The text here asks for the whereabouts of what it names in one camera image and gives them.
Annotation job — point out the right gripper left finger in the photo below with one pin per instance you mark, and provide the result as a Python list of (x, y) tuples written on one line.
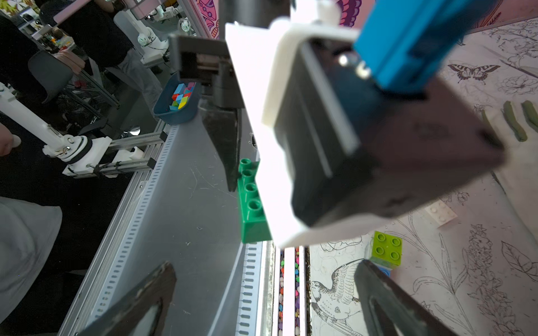
[(143, 310)]

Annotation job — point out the blue bowl of blocks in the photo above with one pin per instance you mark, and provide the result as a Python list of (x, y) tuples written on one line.
[(178, 102)]

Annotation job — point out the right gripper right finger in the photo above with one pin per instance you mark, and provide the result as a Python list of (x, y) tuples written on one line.
[(389, 310)]

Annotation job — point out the white lego brick upper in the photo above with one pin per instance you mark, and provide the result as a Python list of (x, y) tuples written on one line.
[(440, 212)]

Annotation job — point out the neighbouring white robot arm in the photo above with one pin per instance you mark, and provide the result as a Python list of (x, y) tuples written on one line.
[(59, 195)]

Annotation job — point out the dark green lego brick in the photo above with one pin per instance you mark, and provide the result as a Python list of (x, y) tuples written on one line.
[(253, 222)]

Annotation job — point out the lime lego brick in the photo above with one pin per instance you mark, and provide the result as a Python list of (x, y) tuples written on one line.
[(386, 250)]

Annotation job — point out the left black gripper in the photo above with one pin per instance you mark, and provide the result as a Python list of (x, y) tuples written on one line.
[(208, 62)]

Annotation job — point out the beige gardening glove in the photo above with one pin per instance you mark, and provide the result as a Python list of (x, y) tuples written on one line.
[(514, 123)]

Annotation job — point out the blue lego brick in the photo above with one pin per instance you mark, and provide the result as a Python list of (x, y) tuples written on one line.
[(385, 271)]

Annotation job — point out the left wrist camera white housing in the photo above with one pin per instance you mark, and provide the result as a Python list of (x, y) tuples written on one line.
[(353, 126)]

